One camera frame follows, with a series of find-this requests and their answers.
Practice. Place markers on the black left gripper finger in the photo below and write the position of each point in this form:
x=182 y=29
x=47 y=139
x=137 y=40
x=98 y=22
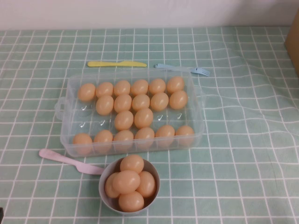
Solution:
x=2 y=215

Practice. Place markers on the clear plastic egg box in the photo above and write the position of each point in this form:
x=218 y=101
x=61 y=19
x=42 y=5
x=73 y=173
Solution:
x=77 y=112

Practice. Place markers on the orange plastic egg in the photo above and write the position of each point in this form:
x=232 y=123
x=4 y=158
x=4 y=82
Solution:
x=109 y=190
x=159 y=101
x=103 y=140
x=178 y=100
x=132 y=163
x=123 y=102
x=165 y=135
x=139 y=87
x=123 y=140
x=184 y=135
x=131 y=201
x=86 y=91
x=144 y=137
x=122 y=88
x=147 y=184
x=175 y=84
x=129 y=182
x=82 y=143
x=104 y=105
x=143 y=117
x=157 y=86
x=104 y=89
x=140 y=102
x=124 y=120

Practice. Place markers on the brown cardboard box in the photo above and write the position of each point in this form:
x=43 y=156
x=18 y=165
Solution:
x=293 y=46

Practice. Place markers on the pink plastic knife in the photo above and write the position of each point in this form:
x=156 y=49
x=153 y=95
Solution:
x=81 y=166

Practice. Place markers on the grey round bowl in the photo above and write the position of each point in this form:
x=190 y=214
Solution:
x=112 y=204

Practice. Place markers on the yellow plastic knife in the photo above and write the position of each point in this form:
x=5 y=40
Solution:
x=105 y=64

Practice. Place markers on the green checkered tablecloth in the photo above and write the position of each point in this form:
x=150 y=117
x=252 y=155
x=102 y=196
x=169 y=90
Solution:
x=233 y=163

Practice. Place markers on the blue plastic fork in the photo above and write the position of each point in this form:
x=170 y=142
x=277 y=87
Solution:
x=203 y=72

